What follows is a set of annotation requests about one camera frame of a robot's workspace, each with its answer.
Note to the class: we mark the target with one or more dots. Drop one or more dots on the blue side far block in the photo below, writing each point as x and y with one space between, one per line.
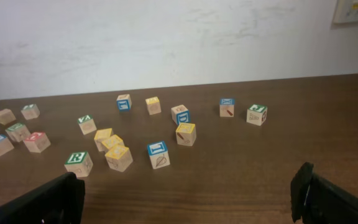
124 102

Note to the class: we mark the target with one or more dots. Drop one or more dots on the yellow block with crayon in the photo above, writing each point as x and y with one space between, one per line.
186 134

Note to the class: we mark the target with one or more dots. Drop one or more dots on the green R block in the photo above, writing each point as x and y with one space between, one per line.
79 163

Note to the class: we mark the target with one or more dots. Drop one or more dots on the red O block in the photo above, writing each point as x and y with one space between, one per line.
37 142

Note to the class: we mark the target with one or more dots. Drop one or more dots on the yellow top far block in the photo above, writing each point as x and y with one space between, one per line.
153 105

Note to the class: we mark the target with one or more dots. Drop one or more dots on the green L block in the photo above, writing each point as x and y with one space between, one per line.
30 111

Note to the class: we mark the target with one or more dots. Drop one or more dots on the blue P block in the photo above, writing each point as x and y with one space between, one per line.
5 144

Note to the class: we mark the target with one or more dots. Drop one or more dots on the green B block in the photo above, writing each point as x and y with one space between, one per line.
18 132

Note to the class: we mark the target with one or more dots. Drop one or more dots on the yellow block middle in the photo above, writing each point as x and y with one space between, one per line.
112 141

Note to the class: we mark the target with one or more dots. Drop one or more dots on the green Z block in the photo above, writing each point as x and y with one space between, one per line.
86 124

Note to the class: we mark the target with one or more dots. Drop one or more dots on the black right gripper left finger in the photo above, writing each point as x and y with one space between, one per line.
60 200

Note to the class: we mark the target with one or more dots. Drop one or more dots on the blue X block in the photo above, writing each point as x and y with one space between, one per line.
226 107

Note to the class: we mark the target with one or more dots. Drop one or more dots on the blue I leaf block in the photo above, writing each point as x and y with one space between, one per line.
158 153

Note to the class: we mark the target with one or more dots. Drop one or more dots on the yellow block front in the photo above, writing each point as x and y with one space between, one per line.
119 158

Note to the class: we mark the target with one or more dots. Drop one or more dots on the plain wooden yellow block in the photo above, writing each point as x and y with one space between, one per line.
6 116

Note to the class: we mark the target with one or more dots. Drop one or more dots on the yellow block back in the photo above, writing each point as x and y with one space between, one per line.
100 136

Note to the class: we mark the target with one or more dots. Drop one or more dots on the green J block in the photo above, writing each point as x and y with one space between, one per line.
256 114

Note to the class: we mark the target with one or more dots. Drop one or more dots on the blue D wooden block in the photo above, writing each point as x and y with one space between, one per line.
180 114

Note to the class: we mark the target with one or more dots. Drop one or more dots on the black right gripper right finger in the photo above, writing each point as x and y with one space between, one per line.
317 200

